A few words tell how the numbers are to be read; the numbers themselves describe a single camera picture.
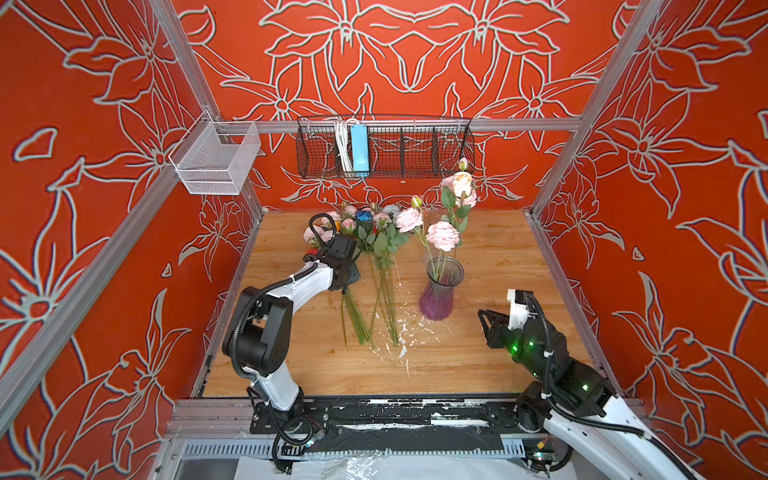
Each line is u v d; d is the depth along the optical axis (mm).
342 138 879
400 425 727
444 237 697
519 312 629
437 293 817
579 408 501
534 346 531
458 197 662
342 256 737
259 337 464
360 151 891
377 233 1064
